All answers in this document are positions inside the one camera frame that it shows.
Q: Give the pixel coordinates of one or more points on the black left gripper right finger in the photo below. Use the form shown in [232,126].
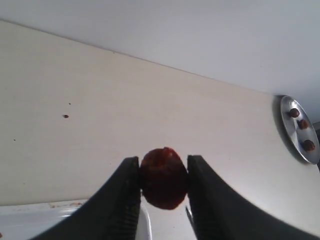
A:
[220,213]

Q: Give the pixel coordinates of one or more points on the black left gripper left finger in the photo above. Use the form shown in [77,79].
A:
[112,213]

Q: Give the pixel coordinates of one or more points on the red date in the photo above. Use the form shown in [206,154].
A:
[163,178]

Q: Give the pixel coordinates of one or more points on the white rectangular plastic tray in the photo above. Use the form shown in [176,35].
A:
[24,222]

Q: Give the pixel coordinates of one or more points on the silver metal plate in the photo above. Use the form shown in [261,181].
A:
[296,135]

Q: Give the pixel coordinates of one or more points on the brown berry on plate lower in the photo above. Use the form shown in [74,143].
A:
[308,145]

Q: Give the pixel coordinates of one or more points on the brown berry on plate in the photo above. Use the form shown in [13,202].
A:
[303,124]
[294,113]
[308,145]

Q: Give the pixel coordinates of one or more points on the brown berry on plate middle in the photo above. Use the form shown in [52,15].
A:
[303,124]

